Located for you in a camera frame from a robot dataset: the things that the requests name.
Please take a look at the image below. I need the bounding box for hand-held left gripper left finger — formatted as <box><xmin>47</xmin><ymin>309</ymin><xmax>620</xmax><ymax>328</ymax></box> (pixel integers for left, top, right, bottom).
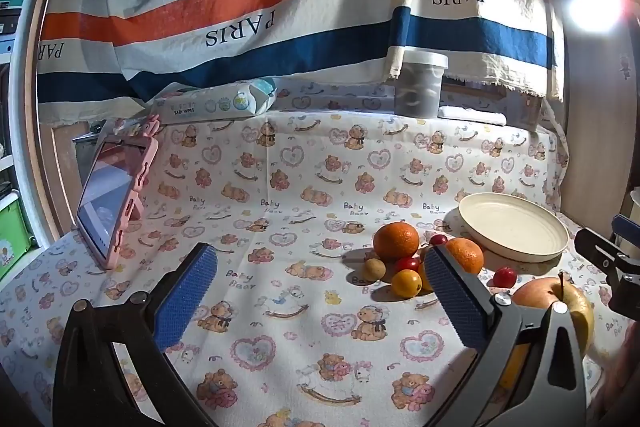
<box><xmin>52</xmin><ymin>242</ymin><xmax>221</xmax><ymax>427</ymax></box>

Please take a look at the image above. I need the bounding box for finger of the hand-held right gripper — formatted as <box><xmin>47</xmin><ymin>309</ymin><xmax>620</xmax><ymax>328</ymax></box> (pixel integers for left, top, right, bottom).
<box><xmin>574</xmin><ymin>227</ymin><xmax>640</xmax><ymax>280</ymax></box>
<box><xmin>611</xmin><ymin>214</ymin><xmax>640</xmax><ymax>248</ymax></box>

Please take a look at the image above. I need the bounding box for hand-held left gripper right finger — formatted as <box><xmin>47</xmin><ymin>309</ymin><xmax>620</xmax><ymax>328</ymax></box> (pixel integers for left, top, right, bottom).
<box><xmin>424</xmin><ymin>245</ymin><xmax>590</xmax><ymax>427</ymax></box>

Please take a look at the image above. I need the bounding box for orange mandarin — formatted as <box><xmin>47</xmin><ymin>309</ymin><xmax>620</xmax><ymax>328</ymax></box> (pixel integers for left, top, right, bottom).
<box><xmin>373</xmin><ymin>222</ymin><xmax>420</xmax><ymax>262</ymax></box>
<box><xmin>444</xmin><ymin>238</ymin><xmax>485</xmax><ymax>275</ymax></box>

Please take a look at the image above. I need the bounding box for large yellow red apple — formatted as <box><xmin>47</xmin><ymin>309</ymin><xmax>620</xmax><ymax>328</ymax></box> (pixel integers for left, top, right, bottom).
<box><xmin>511</xmin><ymin>272</ymin><xmax>596</xmax><ymax>358</ymax></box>

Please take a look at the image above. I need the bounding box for small brown longan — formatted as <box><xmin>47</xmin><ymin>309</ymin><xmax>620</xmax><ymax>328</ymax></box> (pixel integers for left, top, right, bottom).
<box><xmin>362</xmin><ymin>258</ymin><xmax>386</xmax><ymax>283</ymax></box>

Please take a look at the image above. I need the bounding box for cream round plate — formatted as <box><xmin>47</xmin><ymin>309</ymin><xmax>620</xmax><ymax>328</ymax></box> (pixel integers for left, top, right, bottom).
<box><xmin>458</xmin><ymin>193</ymin><xmax>570</xmax><ymax>264</ymax></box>

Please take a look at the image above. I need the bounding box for tablet in pink case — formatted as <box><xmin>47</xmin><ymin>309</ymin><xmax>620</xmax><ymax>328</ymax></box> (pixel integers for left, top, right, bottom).
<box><xmin>75</xmin><ymin>114</ymin><xmax>161</xmax><ymax>270</ymax></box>

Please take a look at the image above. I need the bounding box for teddy bear printed cloth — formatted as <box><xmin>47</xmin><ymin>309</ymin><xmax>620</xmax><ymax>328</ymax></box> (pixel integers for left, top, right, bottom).
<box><xmin>0</xmin><ymin>82</ymin><xmax>640</xmax><ymax>427</ymax></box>

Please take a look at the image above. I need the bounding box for green storage box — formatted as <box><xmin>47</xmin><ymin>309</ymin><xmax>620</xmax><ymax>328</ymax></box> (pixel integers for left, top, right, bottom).
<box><xmin>0</xmin><ymin>192</ymin><xmax>33</xmax><ymax>280</ymax></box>

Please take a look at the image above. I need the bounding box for white remote control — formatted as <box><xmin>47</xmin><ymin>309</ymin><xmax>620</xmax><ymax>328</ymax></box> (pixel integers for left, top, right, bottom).
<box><xmin>437</xmin><ymin>104</ymin><xmax>508</xmax><ymax>126</ymax></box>

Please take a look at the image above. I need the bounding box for baby wipes pack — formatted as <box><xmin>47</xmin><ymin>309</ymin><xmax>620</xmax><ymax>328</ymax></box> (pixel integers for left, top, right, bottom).
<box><xmin>150</xmin><ymin>77</ymin><xmax>278</xmax><ymax>125</ymax></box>

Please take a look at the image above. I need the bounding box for clear plastic tub with lid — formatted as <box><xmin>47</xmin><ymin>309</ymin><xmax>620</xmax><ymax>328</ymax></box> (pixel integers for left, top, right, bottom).
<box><xmin>395</xmin><ymin>49</ymin><xmax>449</xmax><ymax>118</ymax></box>

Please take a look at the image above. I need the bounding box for bright lamp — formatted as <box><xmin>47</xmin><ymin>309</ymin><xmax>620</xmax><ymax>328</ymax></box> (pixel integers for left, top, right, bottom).
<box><xmin>567</xmin><ymin>0</ymin><xmax>626</xmax><ymax>32</ymax></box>

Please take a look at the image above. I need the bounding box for cluttered storage shelf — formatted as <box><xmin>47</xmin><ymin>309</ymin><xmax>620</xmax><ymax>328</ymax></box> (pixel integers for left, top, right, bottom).
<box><xmin>0</xmin><ymin>0</ymin><xmax>36</xmax><ymax>188</ymax></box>

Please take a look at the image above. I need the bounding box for white frame post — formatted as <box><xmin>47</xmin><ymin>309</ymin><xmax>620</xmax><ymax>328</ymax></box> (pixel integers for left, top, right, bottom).
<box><xmin>7</xmin><ymin>0</ymin><xmax>81</xmax><ymax>253</ymax></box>

